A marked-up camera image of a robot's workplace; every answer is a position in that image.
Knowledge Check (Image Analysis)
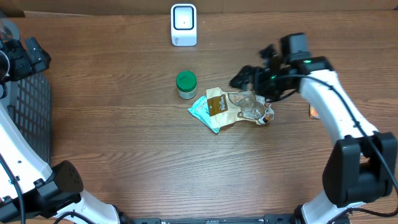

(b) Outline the orange tissue pack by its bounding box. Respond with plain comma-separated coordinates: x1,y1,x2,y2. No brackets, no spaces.
308,105,320,119

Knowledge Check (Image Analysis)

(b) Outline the beige plastic pouch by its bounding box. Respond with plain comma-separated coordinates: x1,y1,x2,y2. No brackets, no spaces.
206,87,274,128

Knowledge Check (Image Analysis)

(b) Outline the teal wipes packet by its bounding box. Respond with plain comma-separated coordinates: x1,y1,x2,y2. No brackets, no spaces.
188,96,220,134

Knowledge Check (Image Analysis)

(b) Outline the green lid jar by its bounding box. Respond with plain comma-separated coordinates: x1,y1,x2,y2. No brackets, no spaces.
176,71,197,100

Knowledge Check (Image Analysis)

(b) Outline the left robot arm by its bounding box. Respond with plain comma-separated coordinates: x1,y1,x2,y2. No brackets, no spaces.
1,37,132,223

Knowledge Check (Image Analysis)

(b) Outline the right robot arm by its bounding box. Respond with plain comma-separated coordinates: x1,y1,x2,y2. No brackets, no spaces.
230,33,397,224

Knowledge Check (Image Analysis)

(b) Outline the white barcode scanner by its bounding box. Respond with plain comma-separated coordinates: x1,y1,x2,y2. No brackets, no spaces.
170,3,197,47

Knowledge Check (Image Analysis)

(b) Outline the grey plastic basket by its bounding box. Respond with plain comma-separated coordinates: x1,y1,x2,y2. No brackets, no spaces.
1,18,52,163

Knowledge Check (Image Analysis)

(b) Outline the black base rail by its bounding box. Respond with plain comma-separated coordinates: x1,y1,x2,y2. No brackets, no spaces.
132,214,305,224

